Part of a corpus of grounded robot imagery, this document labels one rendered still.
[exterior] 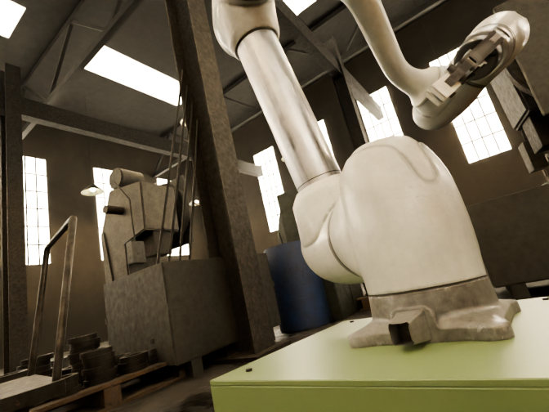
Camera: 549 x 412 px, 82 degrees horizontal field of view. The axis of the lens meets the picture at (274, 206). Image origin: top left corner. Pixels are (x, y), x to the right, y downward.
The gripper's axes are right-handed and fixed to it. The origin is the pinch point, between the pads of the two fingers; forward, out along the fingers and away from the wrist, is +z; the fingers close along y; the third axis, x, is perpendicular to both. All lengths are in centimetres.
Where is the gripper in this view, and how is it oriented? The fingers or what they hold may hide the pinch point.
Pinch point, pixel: (443, 88)
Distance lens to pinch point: 60.1
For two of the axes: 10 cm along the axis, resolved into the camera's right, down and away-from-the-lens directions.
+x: 6.9, 7.0, -1.5
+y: 3.1, -4.8, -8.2
